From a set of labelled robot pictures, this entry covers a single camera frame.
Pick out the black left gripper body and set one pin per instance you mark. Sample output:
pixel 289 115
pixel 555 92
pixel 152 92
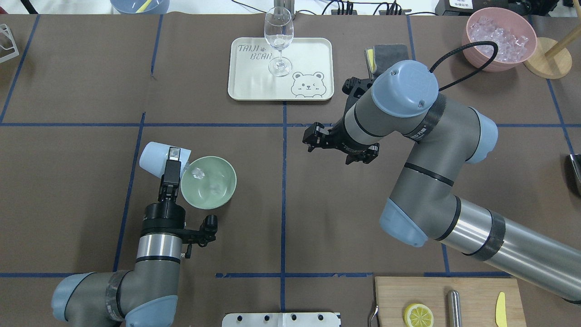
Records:
pixel 164 217

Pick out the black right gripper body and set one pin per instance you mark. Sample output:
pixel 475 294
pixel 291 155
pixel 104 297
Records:
pixel 341 139

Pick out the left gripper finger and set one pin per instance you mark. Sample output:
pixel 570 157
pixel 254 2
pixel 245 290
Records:
pixel 172 168

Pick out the light blue plastic cup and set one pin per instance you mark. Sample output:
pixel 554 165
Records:
pixel 154 156

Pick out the green bowl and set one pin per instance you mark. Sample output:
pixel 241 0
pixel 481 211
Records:
pixel 208 182

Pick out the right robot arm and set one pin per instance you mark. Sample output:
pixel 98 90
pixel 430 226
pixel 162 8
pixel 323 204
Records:
pixel 447 135

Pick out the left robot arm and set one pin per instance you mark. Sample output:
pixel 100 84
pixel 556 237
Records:
pixel 147 295

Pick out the dark blue bowl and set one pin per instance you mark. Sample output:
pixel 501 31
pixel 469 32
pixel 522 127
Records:
pixel 130 6

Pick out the pink bowl of ice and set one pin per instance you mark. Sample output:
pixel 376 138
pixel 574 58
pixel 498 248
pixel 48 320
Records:
pixel 513 34

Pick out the metal ice scoop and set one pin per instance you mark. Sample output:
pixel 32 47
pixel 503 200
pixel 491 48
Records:
pixel 575 162

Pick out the cream bear tray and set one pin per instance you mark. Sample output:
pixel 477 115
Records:
pixel 304 72

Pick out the yellow sponge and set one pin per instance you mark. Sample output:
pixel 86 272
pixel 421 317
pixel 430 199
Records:
pixel 370 59

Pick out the grey folded cloth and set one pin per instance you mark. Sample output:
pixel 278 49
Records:
pixel 386 55

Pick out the clear wine glass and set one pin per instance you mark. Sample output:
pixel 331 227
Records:
pixel 279 32

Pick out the yellow plastic fork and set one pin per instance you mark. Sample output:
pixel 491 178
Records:
pixel 143 6

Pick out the lemon half slice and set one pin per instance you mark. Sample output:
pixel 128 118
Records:
pixel 418 315

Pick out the steel muddler black cap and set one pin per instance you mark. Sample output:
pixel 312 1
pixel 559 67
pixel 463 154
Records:
pixel 454 309

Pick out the white test tube rack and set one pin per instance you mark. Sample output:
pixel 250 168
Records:
pixel 8 46

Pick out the wooden cup stand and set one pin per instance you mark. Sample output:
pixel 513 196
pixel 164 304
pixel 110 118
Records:
pixel 551 59

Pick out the yellow plastic knife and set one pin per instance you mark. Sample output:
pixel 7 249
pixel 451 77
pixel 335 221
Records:
pixel 500 310

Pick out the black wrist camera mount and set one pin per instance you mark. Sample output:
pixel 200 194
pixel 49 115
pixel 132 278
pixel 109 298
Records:
pixel 355 88

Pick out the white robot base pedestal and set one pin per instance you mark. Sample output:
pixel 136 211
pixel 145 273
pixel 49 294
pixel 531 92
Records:
pixel 282 319

